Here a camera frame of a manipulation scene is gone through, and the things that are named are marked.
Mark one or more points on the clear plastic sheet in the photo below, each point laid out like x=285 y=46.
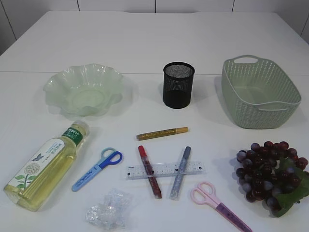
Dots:
x=112 y=213

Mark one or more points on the purple artificial grape bunch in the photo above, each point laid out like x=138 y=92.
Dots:
x=273 y=173

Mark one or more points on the gold glitter marker pen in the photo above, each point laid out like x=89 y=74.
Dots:
x=162 y=133

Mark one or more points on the black mesh pen holder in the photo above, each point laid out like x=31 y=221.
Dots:
x=177 y=86

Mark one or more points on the red glitter marker pen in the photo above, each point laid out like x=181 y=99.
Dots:
x=148 y=168

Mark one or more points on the silver glitter marker pen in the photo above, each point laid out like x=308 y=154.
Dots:
x=174 y=195

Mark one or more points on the clear plastic ruler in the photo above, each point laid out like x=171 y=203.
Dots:
x=163 y=170

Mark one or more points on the green wavy glass plate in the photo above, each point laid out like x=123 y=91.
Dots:
x=85 y=90

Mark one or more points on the green woven plastic basket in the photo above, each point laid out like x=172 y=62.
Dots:
x=258 y=95

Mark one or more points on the blue capped scissors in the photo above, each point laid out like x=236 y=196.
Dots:
x=109 y=156

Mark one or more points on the pink capped scissors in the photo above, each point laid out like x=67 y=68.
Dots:
x=205 y=194

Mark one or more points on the yellow tea bottle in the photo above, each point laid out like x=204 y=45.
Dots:
x=32 y=185

